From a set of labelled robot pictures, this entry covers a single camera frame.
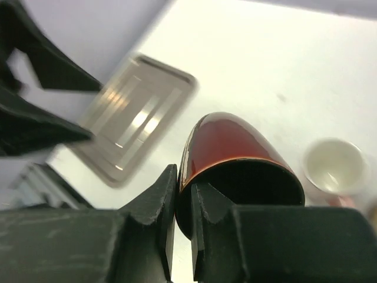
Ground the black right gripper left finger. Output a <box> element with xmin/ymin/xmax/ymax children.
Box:
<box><xmin>1</xmin><ymin>164</ymin><xmax>177</xmax><ymax>282</ymax></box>

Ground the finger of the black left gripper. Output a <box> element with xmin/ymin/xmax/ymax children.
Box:
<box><xmin>1</xmin><ymin>1</ymin><xmax>102</xmax><ymax>91</ymax></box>
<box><xmin>1</xmin><ymin>87</ymin><xmax>93</xmax><ymax>156</ymax></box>

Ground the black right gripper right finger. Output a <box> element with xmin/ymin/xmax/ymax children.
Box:
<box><xmin>191</xmin><ymin>183</ymin><xmax>376</xmax><ymax>282</ymax></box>

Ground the brown striped mug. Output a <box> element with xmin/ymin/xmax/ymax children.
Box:
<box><xmin>176</xmin><ymin>112</ymin><xmax>305</xmax><ymax>238</ymax></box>

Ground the pink mug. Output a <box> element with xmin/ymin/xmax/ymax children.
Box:
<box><xmin>300</xmin><ymin>137</ymin><xmax>371</xmax><ymax>203</ymax></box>

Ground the cream mug with blue drips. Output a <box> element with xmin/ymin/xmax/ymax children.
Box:
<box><xmin>366</xmin><ymin>198</ymin><xmax>377</xmax><ymax>227</ymax></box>

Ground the stainless steel tray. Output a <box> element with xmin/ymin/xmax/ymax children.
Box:
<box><xmin>70</xmin><ymin>54</ymin><xmax>197</xmax><ymax>188</ymax></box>

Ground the aluminium table edge rail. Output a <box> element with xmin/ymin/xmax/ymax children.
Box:
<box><xmin>11</xmin><ymin>163</ymin><xmax>92</xmax><ymax>209</ymax></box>

